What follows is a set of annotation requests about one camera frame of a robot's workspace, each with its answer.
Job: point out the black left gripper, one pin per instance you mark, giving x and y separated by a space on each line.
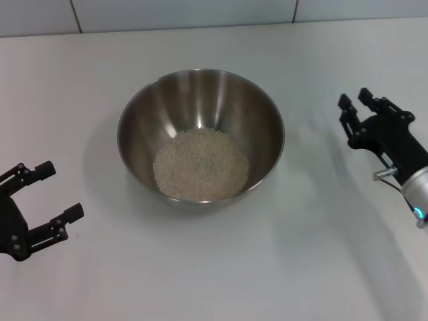
13 227

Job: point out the large stainless steel bowl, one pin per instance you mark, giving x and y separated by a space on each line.
200 107

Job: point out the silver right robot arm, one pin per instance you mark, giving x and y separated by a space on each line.
418 190

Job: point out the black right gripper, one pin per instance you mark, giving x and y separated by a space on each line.
394 140

